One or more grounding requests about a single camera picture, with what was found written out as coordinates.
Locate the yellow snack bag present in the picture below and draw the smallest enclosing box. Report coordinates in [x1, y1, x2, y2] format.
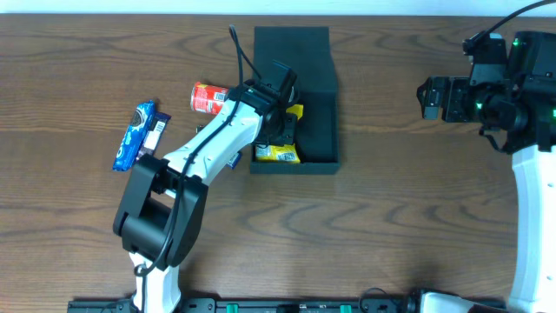
[254, 103, 305, 164]

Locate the red soda can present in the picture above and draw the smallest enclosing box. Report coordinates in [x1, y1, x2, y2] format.
[190, 82, 228, 115]

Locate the black gift box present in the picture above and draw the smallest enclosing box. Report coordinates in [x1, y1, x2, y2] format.
[249, 26, 341, 175]

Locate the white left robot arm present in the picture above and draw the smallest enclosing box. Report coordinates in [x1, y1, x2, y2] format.
[113, 81, 295, 312]

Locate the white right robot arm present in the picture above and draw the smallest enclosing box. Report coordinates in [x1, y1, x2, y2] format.
[416, 30, 555, 312]

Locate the blue Oreo cookie pack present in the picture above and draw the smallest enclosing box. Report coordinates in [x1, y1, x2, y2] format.
[112, 100, 156, 171]

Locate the small blue snack packet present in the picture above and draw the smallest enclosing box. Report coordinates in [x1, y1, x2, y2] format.
[227, 151, 242, 170]

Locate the purple chocolate bar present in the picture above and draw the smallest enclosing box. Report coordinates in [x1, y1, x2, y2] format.
[136, 112, 171, 161]

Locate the black mounting rail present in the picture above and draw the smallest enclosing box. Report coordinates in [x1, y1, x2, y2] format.
[67, 296, 404, 313]

